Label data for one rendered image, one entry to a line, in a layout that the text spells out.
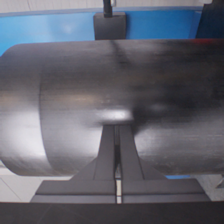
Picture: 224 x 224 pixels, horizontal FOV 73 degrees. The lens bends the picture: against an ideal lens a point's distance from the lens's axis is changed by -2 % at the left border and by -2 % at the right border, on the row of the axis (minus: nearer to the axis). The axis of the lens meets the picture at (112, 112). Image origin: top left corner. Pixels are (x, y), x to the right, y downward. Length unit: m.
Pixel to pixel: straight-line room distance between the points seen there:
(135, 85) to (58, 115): 0.08
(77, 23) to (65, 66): 0.43
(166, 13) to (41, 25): 0.42
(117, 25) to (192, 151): 0.41
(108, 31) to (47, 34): 0.23
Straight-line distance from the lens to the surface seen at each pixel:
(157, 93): 0.17
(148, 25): 0.61
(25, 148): 0.20
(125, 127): 0.15
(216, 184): 0.66
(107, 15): 0.48
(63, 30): 0.63
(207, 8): 0.56
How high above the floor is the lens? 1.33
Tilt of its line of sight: 1 degrees up
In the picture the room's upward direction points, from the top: 91 degrees counter-clockwise
